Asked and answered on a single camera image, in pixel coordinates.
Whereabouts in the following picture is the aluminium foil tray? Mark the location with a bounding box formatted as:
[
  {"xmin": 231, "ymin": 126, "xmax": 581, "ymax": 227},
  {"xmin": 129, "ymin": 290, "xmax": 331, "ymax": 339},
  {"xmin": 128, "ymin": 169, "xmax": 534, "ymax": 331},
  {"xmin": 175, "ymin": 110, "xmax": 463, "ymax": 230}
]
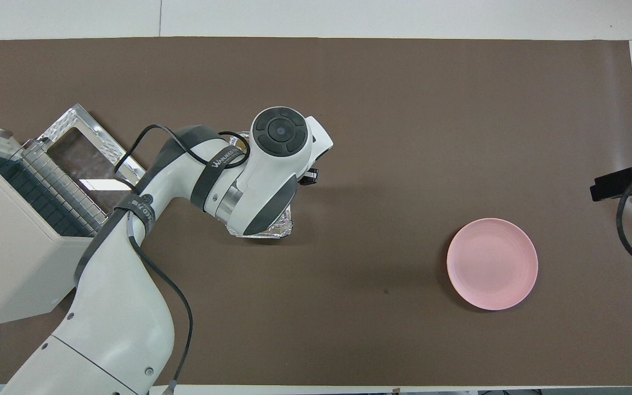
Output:
[{"xmin": 227, "ymin": 130, "xmax": 295, "ymax": 240}]

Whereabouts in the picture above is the brown table mat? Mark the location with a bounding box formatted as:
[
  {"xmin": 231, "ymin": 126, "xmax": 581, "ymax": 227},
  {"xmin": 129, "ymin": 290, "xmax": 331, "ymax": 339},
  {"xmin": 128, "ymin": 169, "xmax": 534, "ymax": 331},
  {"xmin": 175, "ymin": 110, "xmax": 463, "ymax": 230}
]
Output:
[{"xmin": 0, "ymin": 37, "xmax": 632, "ymax": 387}]

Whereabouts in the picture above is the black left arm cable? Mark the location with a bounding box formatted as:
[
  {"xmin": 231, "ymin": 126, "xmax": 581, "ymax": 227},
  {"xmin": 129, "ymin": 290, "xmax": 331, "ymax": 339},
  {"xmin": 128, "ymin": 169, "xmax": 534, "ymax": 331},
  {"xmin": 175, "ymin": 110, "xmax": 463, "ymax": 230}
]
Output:
[{"xmin": 114, "ymin": 125, "xmax": 251, "ymax": 395}]

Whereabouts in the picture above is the pink round plate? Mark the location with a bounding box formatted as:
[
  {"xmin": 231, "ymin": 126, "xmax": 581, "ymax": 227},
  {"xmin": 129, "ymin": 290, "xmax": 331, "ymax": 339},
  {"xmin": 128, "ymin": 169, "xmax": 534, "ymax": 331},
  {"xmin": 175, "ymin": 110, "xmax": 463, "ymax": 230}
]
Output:
[{"xmin": 447, "ymin": 217, "xmax": 539, "ymax": 311}]

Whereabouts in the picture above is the glass oven door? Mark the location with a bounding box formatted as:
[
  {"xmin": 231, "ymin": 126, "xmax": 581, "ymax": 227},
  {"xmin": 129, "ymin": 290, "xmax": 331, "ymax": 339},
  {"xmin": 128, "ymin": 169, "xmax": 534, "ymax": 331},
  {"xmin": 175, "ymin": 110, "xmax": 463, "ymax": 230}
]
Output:
[{"xmin": 36, "ymin": 103, "xmax": 149, "ymax": 193}]

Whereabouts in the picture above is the cream toaster oven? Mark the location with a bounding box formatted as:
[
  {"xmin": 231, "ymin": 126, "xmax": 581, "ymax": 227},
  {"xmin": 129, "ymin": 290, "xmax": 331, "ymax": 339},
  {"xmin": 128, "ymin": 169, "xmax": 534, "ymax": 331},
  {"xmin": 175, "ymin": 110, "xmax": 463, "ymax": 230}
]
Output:
[{"xmin": 0, "ymin": 115, "xmax": 114, "ymax": 329}]

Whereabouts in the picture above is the metal oven wire rack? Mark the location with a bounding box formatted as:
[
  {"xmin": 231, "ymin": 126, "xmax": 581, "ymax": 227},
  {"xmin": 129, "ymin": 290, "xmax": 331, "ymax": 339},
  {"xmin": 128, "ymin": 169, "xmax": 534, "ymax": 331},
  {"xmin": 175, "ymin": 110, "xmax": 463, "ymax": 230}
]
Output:
[{"xmin": 20, "ymin": 140, "xmax": 109, "ymax": 236}]

